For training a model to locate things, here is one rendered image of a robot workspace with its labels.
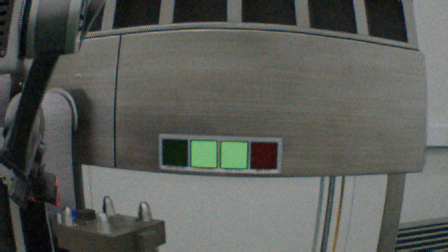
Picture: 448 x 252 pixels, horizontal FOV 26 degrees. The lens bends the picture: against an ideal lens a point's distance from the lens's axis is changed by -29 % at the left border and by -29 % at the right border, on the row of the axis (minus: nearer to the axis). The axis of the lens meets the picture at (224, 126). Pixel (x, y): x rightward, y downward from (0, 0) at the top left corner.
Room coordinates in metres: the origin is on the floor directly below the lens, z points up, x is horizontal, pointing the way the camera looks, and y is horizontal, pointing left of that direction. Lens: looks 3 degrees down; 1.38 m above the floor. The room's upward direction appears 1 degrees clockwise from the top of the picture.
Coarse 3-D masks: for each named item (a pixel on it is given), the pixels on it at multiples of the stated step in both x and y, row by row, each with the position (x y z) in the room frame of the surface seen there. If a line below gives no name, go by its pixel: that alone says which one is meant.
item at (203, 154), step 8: (192, 144) 2.58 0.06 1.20; (200, 144) 2.57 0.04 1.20; (208, 144) 2.57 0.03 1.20; (216, 144) 2.56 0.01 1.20; (192, 152) 2.58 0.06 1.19; (200, 152) 2.57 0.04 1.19; (208, 152) 2.57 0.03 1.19; (216, 152) 2.56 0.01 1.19; (192, 160) 2.58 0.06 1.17; (200, 160) 2.57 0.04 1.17; (208, 160) 2.57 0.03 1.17; (216, 160) 2.56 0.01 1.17
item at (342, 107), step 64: (64, 64) 2.66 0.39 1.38; (128, 64) 2.62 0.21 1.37; (192, 64) 2.58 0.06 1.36; (256, 64) 2.55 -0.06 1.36; (320, 64) 2.52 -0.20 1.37; (384, 64) 2.48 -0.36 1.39; (128, 128) 2.62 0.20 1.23; (192, 128) 2.58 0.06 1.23; (256, 128) 2.55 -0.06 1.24; (320, 128) 2.52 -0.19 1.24; (384, 128) 2.48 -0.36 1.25
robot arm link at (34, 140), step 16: (96, 0) 1.44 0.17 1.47; (96, 16) 1.51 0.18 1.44; (32, 64) 1.52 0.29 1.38; (48, 64) 1.51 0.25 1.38; (32, 80) 1.54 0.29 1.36; (48, 80) 1.54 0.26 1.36; (32, 96) 1.56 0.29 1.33; (16, 112) 1.59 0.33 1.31; (32, 112) 1.58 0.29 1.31; (16, 128) 1.61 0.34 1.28; (32, 128) 1.61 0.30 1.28; (16, 144) 1.63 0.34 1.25; (32, 144) 1.73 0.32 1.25; (0, 160) 1.67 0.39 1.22; (16, 160) 1.66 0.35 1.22; (32, 160) 1.71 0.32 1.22
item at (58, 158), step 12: (48, 144) 2.38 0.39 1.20; (60, 144) 2.47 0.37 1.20; (48, 156) 2.38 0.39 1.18; (60, 156) 2.47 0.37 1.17; (48, 168) 2.37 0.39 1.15; (60, 168) 2.46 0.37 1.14; (60, 180) 2.46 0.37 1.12; (72, 180) 2.55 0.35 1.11; (60, 192) 2.45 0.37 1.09; (72, 192) 2.54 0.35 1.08; (48, 204) 2.35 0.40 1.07; (72, 204) 2.53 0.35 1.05; (48, 216) 2.33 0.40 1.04
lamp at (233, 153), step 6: (222, 144) 2.56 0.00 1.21; (228, 144) 2.56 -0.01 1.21; (234, 144) 2.56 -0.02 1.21; (240, 144) 2.55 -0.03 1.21; (246, 144) 2.55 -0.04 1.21; (222, 150) 2.56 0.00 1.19; (228, 150) 2.56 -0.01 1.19; (234, 150) 2.56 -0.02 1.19; (240, 150) 2.55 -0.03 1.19; (246, 150) 2.55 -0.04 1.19; (222, 156) 2.56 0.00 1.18; (228, 156) 2.56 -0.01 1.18; (234, 156) 2.56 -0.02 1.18; (240, 156) 2.55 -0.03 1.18; (222, 162) 2.56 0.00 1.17; (228, 162) 2.56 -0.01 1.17; (234, 162) 2.56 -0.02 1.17; (240, 162) 2.55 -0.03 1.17
